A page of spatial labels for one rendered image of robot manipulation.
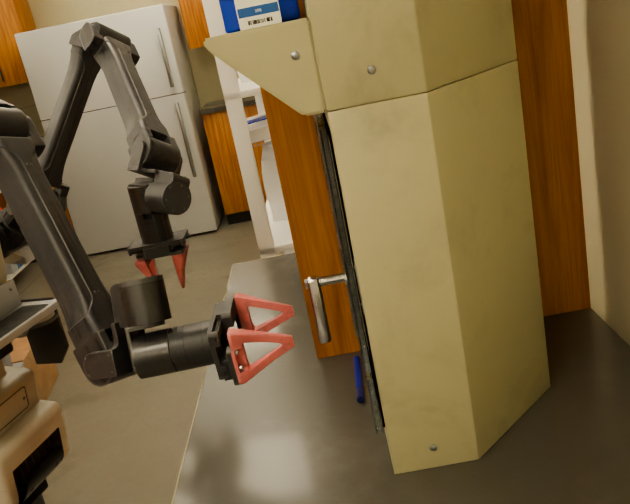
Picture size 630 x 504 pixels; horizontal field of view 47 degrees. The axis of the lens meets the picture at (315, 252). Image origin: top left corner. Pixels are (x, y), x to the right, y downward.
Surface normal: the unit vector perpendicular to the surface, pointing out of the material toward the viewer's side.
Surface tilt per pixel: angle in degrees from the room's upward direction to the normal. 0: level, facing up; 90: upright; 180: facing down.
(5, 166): 80
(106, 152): 90
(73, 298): 69
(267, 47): 90
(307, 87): 90
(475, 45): 90
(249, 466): 0
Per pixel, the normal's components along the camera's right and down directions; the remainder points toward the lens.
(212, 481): -0.19, -0.93
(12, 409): 0.96, 0.04
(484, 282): 0.71, 0.08
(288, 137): 0.03, 0.31
